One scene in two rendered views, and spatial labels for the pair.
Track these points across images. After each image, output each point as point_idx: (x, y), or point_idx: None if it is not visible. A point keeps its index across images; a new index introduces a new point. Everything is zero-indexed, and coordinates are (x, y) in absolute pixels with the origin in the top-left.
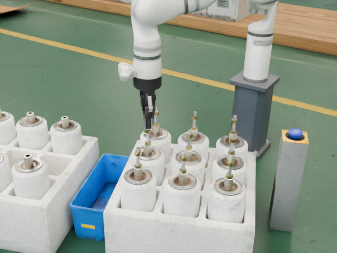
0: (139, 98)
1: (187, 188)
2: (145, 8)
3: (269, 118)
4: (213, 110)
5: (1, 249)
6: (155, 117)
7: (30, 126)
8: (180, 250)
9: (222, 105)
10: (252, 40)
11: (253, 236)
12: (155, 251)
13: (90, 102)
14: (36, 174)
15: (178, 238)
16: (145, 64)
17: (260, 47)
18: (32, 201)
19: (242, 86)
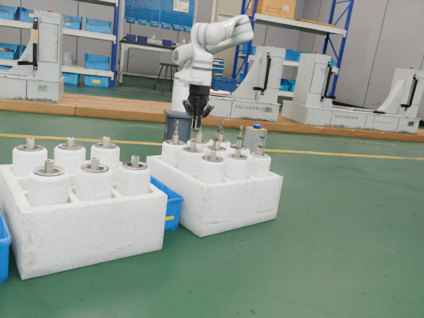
0: (50, 154)
1: (247, 158)
2: (217, 30)
3: (161, 153)
4: (120, 153)
5: (113, 260)
6: (176, 127)
7: (78, 149)
8: (247, 206)
9: (122, 150)
10: (182, 83)
11: (282, 180)
12: (233, 212)
13: (7, 162)
14: (149, 170)
15: (247, 195)
16: (208, 73)
17: (187, 88)
18: (151, 194)
19: (178, 117)
